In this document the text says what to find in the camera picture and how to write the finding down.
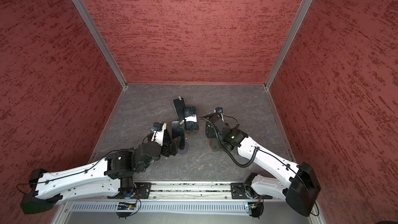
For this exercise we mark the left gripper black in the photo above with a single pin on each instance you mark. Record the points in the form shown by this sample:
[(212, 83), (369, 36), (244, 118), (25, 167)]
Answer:
[(174, 148)]

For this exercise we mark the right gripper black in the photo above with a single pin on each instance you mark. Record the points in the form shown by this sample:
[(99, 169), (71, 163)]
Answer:
[(209, 132)]

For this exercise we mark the pink edged phone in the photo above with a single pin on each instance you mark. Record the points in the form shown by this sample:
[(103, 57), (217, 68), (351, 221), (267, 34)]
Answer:
[(217, 147)]

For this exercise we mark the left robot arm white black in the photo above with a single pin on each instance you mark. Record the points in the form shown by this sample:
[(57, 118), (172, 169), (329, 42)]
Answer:
[(111, 176)]

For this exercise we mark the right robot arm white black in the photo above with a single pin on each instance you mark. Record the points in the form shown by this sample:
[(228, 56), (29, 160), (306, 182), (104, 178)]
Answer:
[(297, 184)]

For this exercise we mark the black phone rear tall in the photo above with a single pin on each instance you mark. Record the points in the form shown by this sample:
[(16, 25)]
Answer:
[(179, 106)]

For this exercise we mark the left base wiring connector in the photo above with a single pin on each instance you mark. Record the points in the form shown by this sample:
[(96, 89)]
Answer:
[(124, 209)]

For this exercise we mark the base wiring connector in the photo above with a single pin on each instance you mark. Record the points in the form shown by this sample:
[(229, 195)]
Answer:
[(255, 210), (124, 209)]

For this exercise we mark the right base wiring connector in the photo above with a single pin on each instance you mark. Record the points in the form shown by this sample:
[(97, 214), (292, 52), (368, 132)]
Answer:
[(255, 210)]

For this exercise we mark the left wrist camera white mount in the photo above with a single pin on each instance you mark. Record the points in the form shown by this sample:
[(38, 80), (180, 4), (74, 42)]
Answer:
[(158, 132)]

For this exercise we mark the aluminium front rail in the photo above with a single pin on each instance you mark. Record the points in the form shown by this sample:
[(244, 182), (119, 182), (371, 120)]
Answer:
[(173, 189)]

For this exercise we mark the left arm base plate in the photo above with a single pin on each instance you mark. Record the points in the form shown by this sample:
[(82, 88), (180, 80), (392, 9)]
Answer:
[(141, 190)]

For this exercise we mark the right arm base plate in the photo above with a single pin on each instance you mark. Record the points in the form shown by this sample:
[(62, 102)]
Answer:
[(243, 191)]

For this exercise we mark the white slotted cable duct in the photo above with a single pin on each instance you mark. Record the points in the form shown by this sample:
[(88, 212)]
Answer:
[(233, 208)]

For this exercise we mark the left aluminium corner post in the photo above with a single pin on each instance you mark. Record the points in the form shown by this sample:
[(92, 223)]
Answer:
[(84, 13)]

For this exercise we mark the aluminium corner post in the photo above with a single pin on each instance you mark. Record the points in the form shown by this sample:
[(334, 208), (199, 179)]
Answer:
[(297, 21), (84, 13)]

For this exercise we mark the right aluminium corner post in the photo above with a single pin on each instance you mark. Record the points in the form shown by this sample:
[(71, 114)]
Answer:
[(297, 21)]

